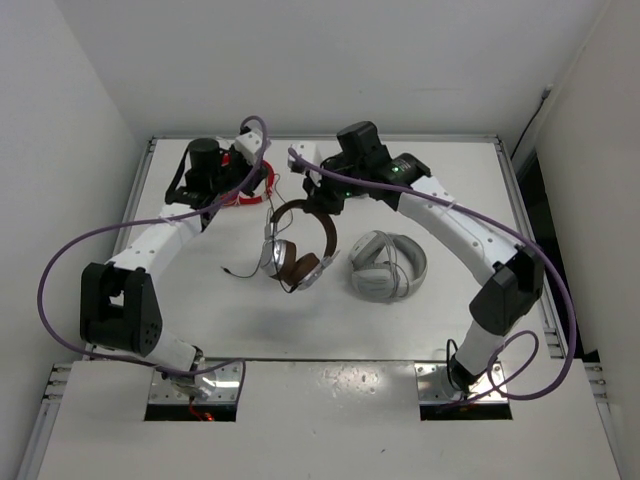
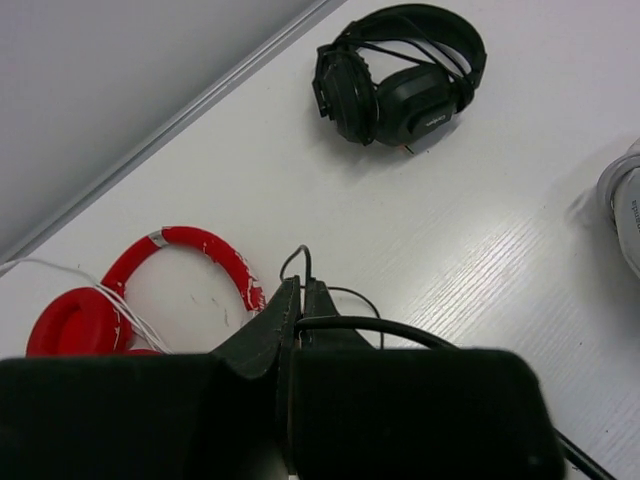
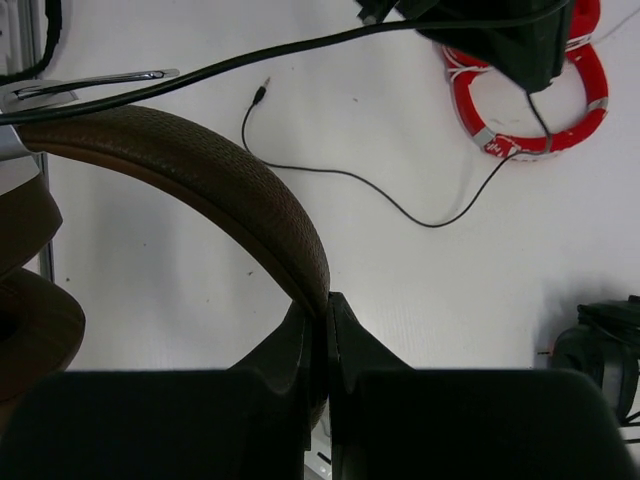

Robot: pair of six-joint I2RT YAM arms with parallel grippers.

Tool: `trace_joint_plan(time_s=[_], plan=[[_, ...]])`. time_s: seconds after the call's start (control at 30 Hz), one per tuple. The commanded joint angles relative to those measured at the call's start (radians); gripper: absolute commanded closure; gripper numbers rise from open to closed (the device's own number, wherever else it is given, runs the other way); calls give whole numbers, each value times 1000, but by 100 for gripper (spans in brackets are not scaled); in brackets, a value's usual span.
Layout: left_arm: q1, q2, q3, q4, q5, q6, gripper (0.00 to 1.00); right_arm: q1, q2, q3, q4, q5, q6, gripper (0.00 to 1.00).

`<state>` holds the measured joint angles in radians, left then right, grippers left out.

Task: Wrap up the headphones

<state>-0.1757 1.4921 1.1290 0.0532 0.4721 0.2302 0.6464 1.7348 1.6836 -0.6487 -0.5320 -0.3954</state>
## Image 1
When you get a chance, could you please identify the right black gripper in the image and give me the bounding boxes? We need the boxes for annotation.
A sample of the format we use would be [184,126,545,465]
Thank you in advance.
[303,158,367,216]

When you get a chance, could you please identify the brown silver headphones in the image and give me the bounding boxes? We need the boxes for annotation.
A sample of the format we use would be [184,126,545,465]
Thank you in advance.
[260,198,341,295]

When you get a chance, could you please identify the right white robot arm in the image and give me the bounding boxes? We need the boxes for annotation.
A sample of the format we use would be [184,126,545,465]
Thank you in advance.
[288,121,544,397]

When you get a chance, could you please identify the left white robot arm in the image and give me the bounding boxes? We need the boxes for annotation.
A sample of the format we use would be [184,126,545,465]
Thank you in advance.
[80,131,268,400]

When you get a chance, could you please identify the red headphones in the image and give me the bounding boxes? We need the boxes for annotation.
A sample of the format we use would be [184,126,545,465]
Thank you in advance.
[224,160,275,207]

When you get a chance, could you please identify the grey white headphones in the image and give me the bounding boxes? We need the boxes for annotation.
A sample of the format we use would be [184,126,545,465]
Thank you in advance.
[348,230,429,302]

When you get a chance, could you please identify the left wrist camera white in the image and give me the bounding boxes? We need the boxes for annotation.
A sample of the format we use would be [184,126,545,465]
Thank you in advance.
[232,129,271,165]

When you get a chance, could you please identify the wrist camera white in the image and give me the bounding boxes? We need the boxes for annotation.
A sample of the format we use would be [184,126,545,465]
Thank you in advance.
[287,141,323,174]
[232,129,271,165]

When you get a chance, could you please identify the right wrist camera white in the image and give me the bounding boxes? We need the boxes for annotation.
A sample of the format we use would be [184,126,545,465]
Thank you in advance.
[287,141,323,174]

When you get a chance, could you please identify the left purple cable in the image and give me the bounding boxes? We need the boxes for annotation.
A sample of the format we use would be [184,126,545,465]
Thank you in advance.
[37,115,271,379]

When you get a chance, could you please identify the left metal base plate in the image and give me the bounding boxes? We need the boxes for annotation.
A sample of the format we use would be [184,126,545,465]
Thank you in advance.
[148,360,245,406]

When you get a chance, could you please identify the metal base plate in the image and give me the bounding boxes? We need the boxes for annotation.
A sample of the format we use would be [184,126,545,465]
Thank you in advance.
[148,360,245,406]
[414,361,508,406]

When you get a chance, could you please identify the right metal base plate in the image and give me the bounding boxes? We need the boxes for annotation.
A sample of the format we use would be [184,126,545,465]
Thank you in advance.
[414,361,508,406]

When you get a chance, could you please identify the black wall cable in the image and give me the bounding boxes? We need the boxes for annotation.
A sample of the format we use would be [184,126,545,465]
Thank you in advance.
[510,88,551,161]

